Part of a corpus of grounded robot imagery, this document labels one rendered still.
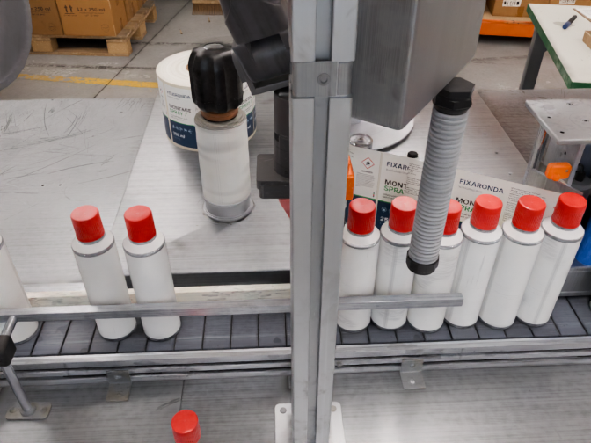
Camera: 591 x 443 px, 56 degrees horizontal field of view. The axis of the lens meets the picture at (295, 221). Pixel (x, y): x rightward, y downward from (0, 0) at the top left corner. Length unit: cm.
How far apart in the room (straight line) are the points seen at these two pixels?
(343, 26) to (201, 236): 63
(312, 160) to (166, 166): 74
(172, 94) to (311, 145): 75
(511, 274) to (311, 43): 48
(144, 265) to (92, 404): 22
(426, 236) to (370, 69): 22
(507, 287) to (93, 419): 57
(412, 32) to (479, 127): 96
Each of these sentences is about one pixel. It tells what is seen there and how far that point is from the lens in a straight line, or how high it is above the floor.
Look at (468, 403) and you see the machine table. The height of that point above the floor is 83.
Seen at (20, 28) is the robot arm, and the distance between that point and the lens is 22.
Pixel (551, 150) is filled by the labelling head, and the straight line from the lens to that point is 89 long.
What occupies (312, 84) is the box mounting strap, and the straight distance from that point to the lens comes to 41.
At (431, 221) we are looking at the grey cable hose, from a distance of 56.
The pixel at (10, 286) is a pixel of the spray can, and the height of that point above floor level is 98.
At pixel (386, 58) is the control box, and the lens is 40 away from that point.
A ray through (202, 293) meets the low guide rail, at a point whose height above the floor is 91.
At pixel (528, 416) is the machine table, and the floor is 83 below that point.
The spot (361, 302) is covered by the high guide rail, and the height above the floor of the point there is 96.
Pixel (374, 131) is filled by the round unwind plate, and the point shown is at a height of 89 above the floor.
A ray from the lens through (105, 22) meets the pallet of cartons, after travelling 413.
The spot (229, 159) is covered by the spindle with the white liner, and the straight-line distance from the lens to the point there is 92.
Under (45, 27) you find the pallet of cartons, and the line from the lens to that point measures 431.
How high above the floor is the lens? 149
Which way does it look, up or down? 38 degrees down
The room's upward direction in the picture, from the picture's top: straight up
